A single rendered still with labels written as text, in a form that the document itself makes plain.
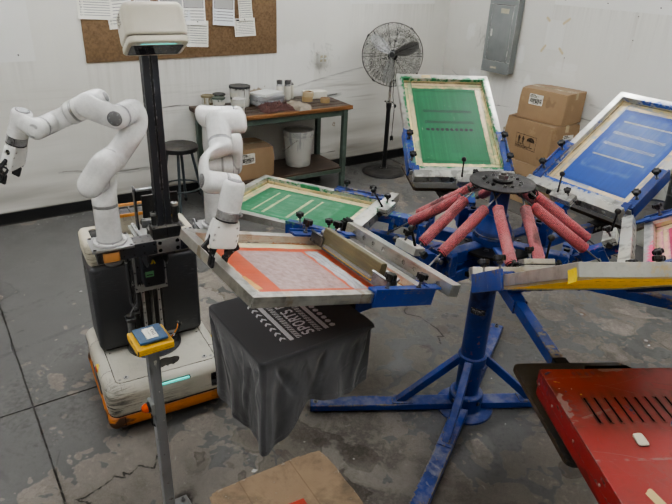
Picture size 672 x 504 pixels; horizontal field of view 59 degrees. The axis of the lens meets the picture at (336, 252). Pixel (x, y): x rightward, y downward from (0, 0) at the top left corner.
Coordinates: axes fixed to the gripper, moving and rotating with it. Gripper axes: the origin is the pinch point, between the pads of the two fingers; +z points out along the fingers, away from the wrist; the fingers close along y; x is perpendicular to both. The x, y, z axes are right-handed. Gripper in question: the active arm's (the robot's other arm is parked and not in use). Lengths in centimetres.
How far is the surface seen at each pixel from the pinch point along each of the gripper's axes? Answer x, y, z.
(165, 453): -10, -1, 86
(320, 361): 21, -39, 30
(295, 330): 10.5, -31.6, 22.7
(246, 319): -5.3, -20.0, 25.8
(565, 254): 33, -151, -20
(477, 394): 6, -167, 73
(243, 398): 5, -20, 54
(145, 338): -9.3, 16.1, 33.5
